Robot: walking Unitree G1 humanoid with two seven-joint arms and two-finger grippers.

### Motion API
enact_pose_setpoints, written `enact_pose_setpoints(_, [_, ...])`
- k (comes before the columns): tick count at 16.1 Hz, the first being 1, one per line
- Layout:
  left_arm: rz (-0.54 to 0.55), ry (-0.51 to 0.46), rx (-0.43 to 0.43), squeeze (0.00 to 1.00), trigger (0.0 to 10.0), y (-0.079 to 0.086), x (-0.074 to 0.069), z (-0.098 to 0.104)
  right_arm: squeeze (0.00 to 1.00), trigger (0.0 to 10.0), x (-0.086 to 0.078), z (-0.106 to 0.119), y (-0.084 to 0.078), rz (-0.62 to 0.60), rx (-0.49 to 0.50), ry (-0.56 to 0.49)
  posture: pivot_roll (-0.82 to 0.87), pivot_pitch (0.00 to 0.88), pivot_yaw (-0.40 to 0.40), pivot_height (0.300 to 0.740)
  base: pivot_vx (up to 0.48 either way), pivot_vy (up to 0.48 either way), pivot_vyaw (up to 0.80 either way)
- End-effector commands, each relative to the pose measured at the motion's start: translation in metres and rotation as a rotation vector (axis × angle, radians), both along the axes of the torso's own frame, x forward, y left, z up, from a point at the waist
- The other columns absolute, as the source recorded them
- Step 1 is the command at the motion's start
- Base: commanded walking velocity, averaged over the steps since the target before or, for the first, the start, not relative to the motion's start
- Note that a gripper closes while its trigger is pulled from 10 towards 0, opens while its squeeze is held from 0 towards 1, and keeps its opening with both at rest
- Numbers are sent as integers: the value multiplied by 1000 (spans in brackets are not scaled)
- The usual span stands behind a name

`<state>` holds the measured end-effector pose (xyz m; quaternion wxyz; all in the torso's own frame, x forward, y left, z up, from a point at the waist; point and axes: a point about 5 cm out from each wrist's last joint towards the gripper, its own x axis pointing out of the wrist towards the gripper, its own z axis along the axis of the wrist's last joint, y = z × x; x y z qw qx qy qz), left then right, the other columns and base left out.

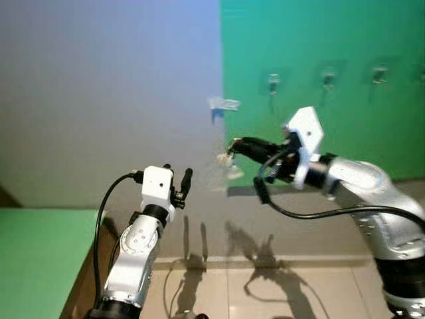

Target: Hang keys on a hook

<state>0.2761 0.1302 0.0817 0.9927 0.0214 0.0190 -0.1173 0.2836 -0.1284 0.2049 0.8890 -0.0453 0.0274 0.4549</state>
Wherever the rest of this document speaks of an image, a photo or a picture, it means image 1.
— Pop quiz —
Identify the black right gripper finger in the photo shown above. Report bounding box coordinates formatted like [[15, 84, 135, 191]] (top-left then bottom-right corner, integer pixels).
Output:
[[230, 143, 281, 162], [232, 136, 284, 152]]

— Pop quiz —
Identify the clear tape piece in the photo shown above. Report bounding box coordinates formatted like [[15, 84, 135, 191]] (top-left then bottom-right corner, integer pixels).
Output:
[[209, 97, 241, 112]]

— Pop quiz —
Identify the brown cardboard box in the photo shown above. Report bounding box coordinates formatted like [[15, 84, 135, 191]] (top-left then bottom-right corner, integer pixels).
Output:
[[63, 211, 130, 319]]

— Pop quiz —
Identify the green table top board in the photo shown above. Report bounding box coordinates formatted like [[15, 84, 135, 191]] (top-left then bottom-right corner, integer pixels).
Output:
[[0, 208, 100, 319]]

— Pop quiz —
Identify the dark brown wooden door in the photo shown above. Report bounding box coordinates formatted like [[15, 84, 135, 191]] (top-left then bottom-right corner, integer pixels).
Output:
[[0, 185, 21, 209]]

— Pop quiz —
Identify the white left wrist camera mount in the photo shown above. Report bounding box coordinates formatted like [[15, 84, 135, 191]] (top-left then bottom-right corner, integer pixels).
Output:
[[141, 166, 175, 208]]

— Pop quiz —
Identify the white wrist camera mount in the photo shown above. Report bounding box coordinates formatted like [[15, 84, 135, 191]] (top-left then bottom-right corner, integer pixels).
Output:
[[141, 166, 175, 208], [282, 106, 325, 190]]

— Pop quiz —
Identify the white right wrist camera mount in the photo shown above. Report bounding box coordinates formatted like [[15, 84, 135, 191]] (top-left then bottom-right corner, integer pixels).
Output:
[[282, 106, 325, 190]]

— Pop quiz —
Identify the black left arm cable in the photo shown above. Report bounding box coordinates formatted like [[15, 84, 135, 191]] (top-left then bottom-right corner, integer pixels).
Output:
[[92, 171, 143, 306]]

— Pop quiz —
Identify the green wall board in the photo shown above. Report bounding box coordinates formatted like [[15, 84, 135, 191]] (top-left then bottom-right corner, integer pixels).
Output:
[[219, 0, 425, 187]]

